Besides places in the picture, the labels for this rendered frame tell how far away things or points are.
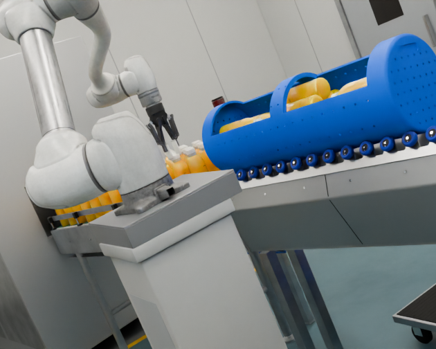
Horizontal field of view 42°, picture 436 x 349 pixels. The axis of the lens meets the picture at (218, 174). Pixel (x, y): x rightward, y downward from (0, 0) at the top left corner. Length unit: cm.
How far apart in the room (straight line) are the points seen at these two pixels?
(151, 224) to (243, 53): 591
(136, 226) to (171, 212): 10
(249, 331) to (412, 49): 92
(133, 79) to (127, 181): 84
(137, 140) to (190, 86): 532
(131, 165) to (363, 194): 70
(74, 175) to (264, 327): 69
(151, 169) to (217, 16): 577
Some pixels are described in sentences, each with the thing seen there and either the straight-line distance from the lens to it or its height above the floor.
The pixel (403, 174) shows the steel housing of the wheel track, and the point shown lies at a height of 87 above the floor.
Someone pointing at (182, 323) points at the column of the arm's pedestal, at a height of 76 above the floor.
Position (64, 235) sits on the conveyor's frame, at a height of 86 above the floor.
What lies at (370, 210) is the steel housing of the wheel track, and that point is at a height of 77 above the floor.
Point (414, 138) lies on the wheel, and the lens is 164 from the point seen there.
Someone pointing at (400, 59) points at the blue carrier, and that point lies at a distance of 167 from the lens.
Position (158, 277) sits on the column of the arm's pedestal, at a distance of 154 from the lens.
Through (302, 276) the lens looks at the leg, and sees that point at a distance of 245.
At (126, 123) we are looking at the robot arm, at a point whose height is 130.
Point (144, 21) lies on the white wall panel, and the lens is 687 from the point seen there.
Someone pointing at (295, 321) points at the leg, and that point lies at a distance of 240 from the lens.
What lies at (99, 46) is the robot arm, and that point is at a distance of 219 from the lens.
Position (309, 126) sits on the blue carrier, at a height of 108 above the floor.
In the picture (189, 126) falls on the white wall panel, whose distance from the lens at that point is 680.
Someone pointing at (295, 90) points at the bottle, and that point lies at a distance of 196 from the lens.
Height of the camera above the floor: 128
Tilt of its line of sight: 7 degrees down
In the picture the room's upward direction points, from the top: 23 degrees counter-clockwise
